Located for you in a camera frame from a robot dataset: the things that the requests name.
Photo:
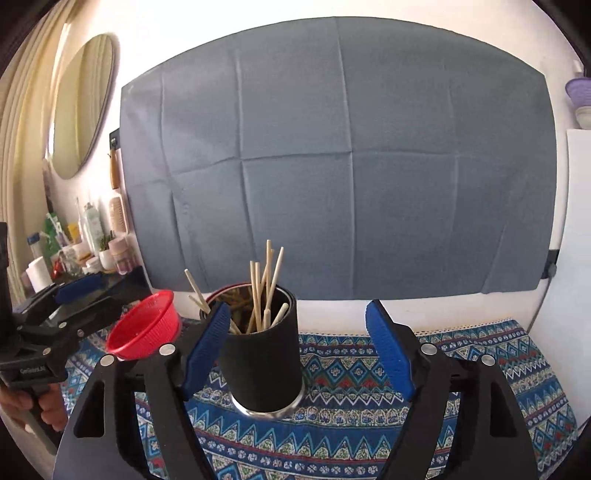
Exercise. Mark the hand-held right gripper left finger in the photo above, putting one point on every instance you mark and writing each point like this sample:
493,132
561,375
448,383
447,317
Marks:
207,350

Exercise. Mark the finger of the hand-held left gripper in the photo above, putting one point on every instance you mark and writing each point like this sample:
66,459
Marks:
78,286
83,318

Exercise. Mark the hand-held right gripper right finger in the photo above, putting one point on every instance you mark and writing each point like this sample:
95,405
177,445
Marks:
390,346

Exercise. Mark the black cylindrical utensil holder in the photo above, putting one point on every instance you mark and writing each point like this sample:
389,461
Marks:
263,360

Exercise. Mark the bunch of wooden chopsticks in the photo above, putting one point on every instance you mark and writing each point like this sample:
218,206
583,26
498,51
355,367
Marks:
268,277

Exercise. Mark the person's left hand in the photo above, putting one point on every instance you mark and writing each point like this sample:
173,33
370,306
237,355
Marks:
55,408

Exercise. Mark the white toilet paper roll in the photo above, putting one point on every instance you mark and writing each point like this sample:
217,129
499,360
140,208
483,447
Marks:
38,274

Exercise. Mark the small potted plant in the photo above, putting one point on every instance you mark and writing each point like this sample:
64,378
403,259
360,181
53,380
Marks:
106,254

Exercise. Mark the black shelf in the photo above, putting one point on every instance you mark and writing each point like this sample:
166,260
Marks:
124,286

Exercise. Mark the pink jar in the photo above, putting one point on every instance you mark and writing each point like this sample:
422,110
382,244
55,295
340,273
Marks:
123,256

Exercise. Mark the cluster of toiletry bottles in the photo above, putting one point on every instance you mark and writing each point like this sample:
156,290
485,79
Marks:
87,226

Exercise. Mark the red plastic basket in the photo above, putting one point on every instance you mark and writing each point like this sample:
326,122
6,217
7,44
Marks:
143,327

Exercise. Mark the blue patterned tablecloth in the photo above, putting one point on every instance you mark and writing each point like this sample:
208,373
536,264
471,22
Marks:
351,415

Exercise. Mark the cream curtain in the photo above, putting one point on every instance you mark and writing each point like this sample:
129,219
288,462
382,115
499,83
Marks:
23,138

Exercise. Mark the purple bowl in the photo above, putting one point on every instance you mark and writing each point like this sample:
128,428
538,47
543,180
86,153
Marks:
579,92

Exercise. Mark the oval wall mirror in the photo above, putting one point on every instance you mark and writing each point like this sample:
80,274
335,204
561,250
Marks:
81,106

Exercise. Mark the black wall clip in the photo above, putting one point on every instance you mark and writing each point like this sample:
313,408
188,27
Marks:
551,264

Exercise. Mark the grey wall cloth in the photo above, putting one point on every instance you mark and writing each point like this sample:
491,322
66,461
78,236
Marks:
323,161

